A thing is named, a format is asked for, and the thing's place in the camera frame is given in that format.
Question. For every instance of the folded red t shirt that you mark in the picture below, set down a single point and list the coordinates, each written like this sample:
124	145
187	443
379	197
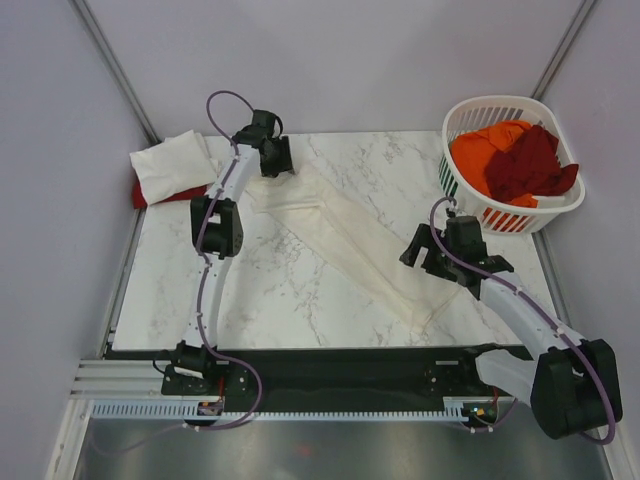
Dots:
156	189

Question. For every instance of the dark red t shirt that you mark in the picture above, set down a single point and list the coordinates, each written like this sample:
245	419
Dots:
528	170

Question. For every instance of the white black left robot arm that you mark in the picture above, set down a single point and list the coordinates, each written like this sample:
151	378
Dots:
218	236

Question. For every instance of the cream white t shirt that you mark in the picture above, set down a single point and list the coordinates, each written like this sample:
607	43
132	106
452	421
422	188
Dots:
351	240

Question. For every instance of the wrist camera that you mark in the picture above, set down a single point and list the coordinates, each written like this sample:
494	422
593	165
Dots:
464	238
268	122

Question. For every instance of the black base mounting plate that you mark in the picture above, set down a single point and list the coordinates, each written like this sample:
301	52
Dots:
320	381

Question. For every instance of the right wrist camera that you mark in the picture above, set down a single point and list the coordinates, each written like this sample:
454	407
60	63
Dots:
464	238

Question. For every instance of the folded white t shirt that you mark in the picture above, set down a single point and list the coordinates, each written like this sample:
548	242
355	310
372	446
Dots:
185	154

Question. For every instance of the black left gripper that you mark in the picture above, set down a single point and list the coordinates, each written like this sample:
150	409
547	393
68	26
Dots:
285	163

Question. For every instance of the orange t shirt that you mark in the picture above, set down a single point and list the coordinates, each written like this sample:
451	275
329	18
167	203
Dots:
473	151

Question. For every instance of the green t shirt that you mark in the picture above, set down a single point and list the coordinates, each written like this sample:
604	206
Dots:
447	179

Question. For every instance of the white slotted cable duct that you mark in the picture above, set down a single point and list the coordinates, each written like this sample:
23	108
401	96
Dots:
449	409

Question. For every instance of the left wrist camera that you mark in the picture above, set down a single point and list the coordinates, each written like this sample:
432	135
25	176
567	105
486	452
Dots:
268	122

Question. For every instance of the white plastic laundry basket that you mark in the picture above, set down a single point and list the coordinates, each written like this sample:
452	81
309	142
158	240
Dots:
480	112

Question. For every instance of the aluminium frame rail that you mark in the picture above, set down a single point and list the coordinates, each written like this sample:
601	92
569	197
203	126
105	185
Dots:
115	377

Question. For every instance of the left corner metal post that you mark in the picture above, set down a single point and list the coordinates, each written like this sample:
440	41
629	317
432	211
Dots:
98	38

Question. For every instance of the corner metal post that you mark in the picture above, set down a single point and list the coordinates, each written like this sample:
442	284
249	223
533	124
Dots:
571	34
98	38

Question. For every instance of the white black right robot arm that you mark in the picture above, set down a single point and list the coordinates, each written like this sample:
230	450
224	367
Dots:
569	382

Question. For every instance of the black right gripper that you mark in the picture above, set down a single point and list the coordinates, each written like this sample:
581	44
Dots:
424	237

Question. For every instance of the right corner metal post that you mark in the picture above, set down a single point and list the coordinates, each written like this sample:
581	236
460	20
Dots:
571	34

